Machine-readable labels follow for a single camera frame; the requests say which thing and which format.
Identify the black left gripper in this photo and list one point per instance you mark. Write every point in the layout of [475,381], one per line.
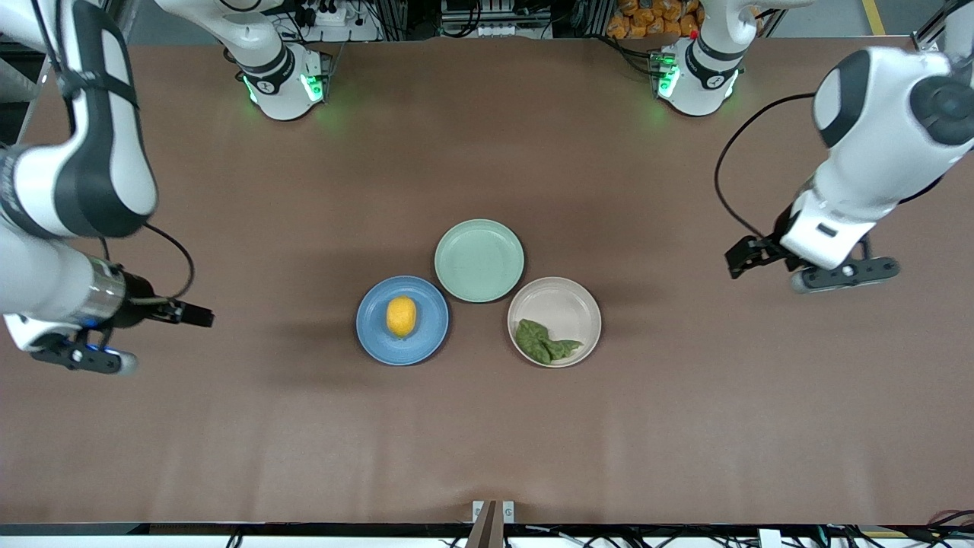
[778,236]

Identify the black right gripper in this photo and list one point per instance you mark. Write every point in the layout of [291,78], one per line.
[140,299]

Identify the yellow lemon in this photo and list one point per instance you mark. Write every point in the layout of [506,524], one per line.
[402,317]

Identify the green lettuce leaf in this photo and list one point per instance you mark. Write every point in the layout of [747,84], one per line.
[536,342]

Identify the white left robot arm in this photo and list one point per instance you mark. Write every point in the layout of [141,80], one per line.
[875,152]

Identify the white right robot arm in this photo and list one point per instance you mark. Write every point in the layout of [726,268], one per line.
[91,152]

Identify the beige plate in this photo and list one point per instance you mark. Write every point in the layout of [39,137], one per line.
[559,301]

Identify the blue plate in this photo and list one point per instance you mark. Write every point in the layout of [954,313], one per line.
[426,342]

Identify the orange snack bags pile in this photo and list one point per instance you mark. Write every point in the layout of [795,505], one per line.
[647,19]

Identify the green plate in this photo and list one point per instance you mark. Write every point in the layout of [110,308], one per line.
[479,260]

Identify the white power strip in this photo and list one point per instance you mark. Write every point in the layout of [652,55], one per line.
[335,17]

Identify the white electronics box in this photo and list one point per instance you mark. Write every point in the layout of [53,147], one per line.
[487,30]

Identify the aluminium frame post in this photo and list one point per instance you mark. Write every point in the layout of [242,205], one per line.
[925,34]

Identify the metal camera bracket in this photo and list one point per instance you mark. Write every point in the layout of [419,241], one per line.
[493,525]

